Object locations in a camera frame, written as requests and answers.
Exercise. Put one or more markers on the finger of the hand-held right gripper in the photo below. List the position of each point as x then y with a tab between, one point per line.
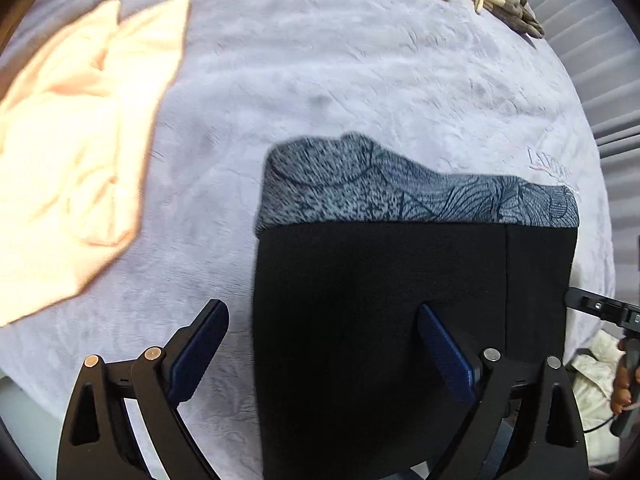
587	301

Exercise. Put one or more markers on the black pants with patterned waistband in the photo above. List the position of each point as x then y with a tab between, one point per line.
375	310

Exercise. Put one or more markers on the orange towel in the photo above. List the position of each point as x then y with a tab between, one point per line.
75	160

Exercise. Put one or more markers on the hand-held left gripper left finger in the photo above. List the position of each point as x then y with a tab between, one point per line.
197	355

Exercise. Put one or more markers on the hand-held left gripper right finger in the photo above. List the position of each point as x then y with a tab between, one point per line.
445	355

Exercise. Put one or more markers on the person's right hand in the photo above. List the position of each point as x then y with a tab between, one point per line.
622	385

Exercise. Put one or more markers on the white patterned cloth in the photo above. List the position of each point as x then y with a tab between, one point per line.
595	375

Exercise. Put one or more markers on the lavender plush blanket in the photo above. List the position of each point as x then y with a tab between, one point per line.
350	60

